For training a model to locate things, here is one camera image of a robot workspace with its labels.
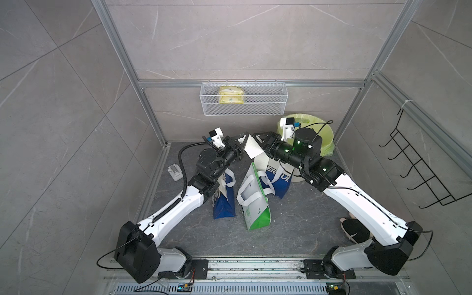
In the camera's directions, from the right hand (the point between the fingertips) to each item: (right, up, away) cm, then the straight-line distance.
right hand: (255, 137), depth 62 cm
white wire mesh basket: (+7, +26, +38) cm, 47 cm away
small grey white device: (-43, -15, +41) cm, 61 cm away
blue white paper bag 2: (+12, -16, +21) cm, 29 cm away
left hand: (-1, +2, 0) cm, 3 cm away
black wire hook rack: (+62, -13, +3) cm, 64 cm away
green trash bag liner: (+28, +12, +32) cm, 44 cm away
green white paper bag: (-1, -22, +10) cm, 24 cm away
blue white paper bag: (-13, -27, +19) cm, 36 cm away
